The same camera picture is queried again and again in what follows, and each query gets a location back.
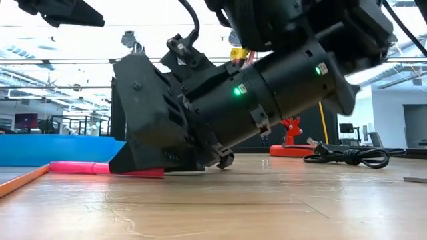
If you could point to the pink highlighter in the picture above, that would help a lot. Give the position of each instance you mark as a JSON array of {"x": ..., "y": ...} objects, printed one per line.
[{"x": 80, "y": 167}]

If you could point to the small black monitor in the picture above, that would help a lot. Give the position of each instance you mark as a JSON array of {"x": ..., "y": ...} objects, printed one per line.
[{"x": 346, "y": 128}]

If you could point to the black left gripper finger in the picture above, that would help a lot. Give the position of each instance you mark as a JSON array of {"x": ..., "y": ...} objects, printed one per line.
[{"x": 71, "y": 15}]

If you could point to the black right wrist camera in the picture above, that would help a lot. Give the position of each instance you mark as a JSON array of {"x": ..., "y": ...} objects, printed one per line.
[{"x": 187, "y": 56}]

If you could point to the dark computer monitor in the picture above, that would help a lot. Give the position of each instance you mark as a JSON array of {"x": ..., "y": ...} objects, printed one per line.
[{"x": 26, "y": 121}]

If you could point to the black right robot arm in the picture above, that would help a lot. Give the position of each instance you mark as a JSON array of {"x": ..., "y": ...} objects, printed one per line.
[{"x": 300, "y": 83}]

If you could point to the red desk lamp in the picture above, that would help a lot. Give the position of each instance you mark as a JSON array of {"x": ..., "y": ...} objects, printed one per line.
[{"x": 290, "y": 150}]

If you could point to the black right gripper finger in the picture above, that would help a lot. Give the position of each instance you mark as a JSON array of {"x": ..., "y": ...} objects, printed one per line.
[
  {"x": 187, "y": 165},
  {"x": 133, "y": 160}
]

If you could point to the orange pencil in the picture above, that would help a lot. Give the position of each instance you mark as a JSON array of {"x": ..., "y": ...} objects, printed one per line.
[{"x": 23, "y": 180}]

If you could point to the blue plastic supply box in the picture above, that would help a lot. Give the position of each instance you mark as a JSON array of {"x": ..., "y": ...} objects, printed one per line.
[{"x": 50, "y": 150}]

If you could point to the long ceiling light strip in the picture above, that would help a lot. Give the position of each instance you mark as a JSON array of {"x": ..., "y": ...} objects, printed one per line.
[{"x": 66, "y": 61}]

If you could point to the black ceiling fixture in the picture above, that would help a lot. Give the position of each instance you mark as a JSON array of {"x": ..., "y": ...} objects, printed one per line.
[{"x": 129, "y": 38}]

